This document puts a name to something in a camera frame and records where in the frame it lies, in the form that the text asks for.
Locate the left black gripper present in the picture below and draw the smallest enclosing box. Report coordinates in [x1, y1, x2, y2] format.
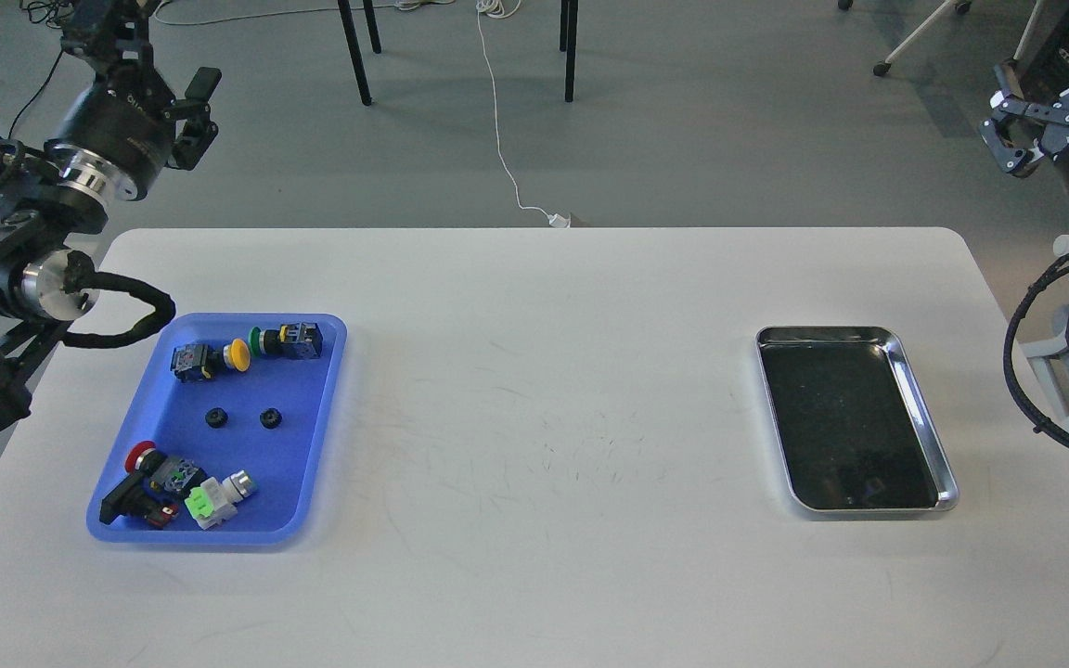
[44, 1, 224, 201]

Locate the small black gear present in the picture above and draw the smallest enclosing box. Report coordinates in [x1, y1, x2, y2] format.
[259, 407, 283, 429]
[204, 407, 228, 429]

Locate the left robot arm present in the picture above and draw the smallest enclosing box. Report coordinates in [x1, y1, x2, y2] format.
[0, 1, 222, 432]

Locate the black equipment cart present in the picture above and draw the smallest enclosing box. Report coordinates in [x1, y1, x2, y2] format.
[998, 1, 1069, 102]

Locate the white chair base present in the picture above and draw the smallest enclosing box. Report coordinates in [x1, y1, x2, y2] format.
[870, 1, 1048, 79]

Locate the black table leg left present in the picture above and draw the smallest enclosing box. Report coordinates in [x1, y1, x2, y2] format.
[338, 0, 382, 107]

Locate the black table leg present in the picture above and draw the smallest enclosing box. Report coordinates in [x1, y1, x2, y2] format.
[559, 0, 580, 103]
[338, 0, 382, 107]

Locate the blue plastic tray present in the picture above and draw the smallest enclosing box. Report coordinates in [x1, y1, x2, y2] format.
[86, 313, 347, 546]

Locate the metal tray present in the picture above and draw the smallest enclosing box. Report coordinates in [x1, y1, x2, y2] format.
[755, 326, 960, 521]

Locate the red emergency stop button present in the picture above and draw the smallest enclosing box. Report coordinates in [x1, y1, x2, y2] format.
[123, 440, 210, 500]

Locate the black table leg right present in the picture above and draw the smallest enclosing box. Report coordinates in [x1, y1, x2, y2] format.
[559, 0, 580, 103]

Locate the yellow push button switch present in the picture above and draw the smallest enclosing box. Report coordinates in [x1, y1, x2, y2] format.
[169, 339, 251, 383]

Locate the green push button switch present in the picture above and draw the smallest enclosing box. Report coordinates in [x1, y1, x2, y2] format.
[246, 322, 323, 360]

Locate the black selector switch part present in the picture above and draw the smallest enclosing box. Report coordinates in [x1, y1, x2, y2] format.
[98, 472, 179, 530]

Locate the white green switch module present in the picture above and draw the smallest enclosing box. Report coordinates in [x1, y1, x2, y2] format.
[184, 470, 258, 530]

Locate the white floor cable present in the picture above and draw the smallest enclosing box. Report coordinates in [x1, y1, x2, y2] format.
[476, 0, 571, 228]

